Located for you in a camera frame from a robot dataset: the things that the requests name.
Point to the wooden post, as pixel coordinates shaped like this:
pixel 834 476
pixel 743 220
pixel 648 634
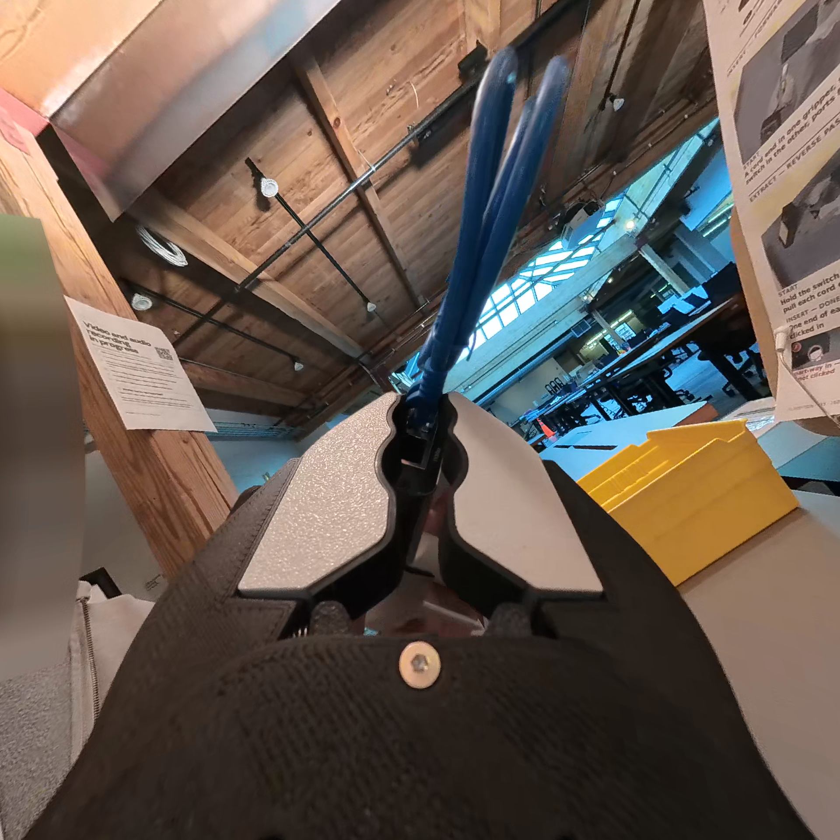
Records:
pixel 164 472

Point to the instruction sheet on stand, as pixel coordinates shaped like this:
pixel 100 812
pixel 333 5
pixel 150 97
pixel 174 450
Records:
pixel 754 315

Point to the yellow plastic bin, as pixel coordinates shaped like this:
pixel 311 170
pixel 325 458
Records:
pixel 689 499

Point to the printed instruction sheet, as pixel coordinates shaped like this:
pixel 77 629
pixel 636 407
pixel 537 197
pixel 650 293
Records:
pixel 774 164

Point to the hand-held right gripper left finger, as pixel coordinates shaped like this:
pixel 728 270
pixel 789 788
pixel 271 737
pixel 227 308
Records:
pixel 328 512

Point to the white paper notice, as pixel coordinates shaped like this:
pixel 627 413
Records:
pixel 138 367

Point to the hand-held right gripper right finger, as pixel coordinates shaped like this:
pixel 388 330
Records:
pixel 512 518

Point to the black ethernet splitter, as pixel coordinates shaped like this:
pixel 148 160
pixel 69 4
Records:
pixel 420 453

